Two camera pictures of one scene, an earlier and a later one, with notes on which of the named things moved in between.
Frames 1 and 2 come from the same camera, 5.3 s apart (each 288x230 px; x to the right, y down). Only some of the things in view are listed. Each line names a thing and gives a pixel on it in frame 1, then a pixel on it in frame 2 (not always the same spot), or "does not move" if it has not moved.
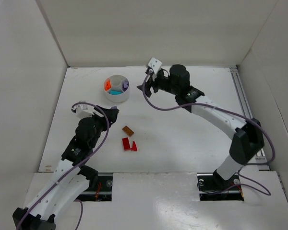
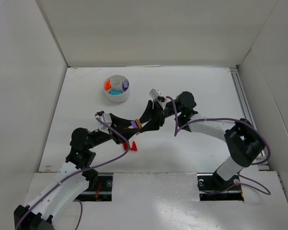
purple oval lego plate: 125,84 does not move
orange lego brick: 108,85 does not move
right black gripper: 155,81 → 159,115
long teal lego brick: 115,92 does not move
